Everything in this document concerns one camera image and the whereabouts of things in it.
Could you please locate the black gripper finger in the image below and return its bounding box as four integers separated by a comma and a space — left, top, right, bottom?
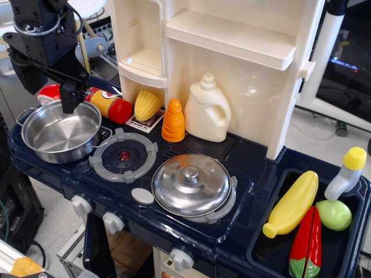
59, 82, 82, 114
79, 87, 90, 98

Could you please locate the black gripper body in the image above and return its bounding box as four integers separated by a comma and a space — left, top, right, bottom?
2, 30, 90, 95

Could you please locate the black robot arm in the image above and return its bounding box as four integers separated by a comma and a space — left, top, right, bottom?
2, 1, 90, 114

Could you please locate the stainless steel pot lid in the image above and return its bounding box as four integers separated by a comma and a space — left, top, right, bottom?
151, 153, 237, 217

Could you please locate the red white toy can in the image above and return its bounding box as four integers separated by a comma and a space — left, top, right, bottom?
37, 84, 61, 105

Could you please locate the red orange toy can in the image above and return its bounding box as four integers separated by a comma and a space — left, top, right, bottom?
85, 87, 132, 125

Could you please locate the yellow toy corn cob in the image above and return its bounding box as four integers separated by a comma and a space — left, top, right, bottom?
134, 90, 162, 122

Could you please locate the small printed card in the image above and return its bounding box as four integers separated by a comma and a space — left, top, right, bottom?
125, 109, 165, 133

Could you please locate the grey left stove burner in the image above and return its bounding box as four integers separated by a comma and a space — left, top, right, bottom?
89, 128, 158, 184

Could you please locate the orange toy carrot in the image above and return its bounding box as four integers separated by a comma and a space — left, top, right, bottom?
161, 99, 186, 142

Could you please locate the grey left stove knob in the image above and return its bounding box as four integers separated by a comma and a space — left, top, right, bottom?
71, 195, 92, 217

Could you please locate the grey stove knob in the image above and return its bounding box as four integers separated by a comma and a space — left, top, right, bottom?
170, 248, 194, 273
103, 212, 125, 235
71, 195, 92, 217

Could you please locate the navy toy kitchen counter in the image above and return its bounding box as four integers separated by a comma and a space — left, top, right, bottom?
7, 75, 371, 278

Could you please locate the grey oval stove button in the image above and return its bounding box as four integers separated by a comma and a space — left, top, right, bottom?
131, 188, 155, 205

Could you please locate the cream toy detergent bottle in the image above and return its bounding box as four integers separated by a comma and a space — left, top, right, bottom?
184, 73, 231, 142

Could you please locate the grey middle stove knob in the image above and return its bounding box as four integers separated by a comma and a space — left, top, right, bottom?
103, 212, 125, 235

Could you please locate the cream toy kitchen shelf unit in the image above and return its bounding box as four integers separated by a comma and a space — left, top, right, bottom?
110, 1, 324, 160

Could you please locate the grey right stove knob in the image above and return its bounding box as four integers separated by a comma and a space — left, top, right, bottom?
170, 248, 194, 273

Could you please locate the yellow toy banana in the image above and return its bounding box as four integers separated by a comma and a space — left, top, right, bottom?
262, 170, 319, 239

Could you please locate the grey yellow toy faucet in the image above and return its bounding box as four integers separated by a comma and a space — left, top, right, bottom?
324, 147, 367, 200

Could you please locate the red toy chili pepper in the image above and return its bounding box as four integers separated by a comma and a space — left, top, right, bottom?
289, 206, 322, 277

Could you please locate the green toy pear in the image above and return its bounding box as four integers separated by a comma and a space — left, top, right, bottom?
316, 200, 352, 231

